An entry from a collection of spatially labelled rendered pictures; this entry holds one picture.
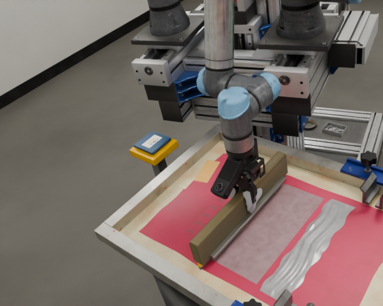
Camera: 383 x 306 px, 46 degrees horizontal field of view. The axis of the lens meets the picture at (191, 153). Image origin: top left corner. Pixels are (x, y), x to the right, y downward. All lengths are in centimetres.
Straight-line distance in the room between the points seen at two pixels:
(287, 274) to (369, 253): 21
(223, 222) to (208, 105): 71
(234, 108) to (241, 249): 39
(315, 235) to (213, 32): 58
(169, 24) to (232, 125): 70
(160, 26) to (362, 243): 99
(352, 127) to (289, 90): 146
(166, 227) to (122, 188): 172
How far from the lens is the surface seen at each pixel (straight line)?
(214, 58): 117
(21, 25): 460
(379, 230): 127
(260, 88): 112
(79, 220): 294
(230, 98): 104
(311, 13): 148
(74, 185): 322
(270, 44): 149
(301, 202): 133
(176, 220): 134
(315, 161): 141
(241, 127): 107
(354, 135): 280
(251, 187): 117
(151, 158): 159
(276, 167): 132
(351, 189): 137
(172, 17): 168
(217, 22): 115
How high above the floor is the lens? 190
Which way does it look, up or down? 37 degrees down
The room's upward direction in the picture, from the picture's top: 14 degrees counter-clockwise
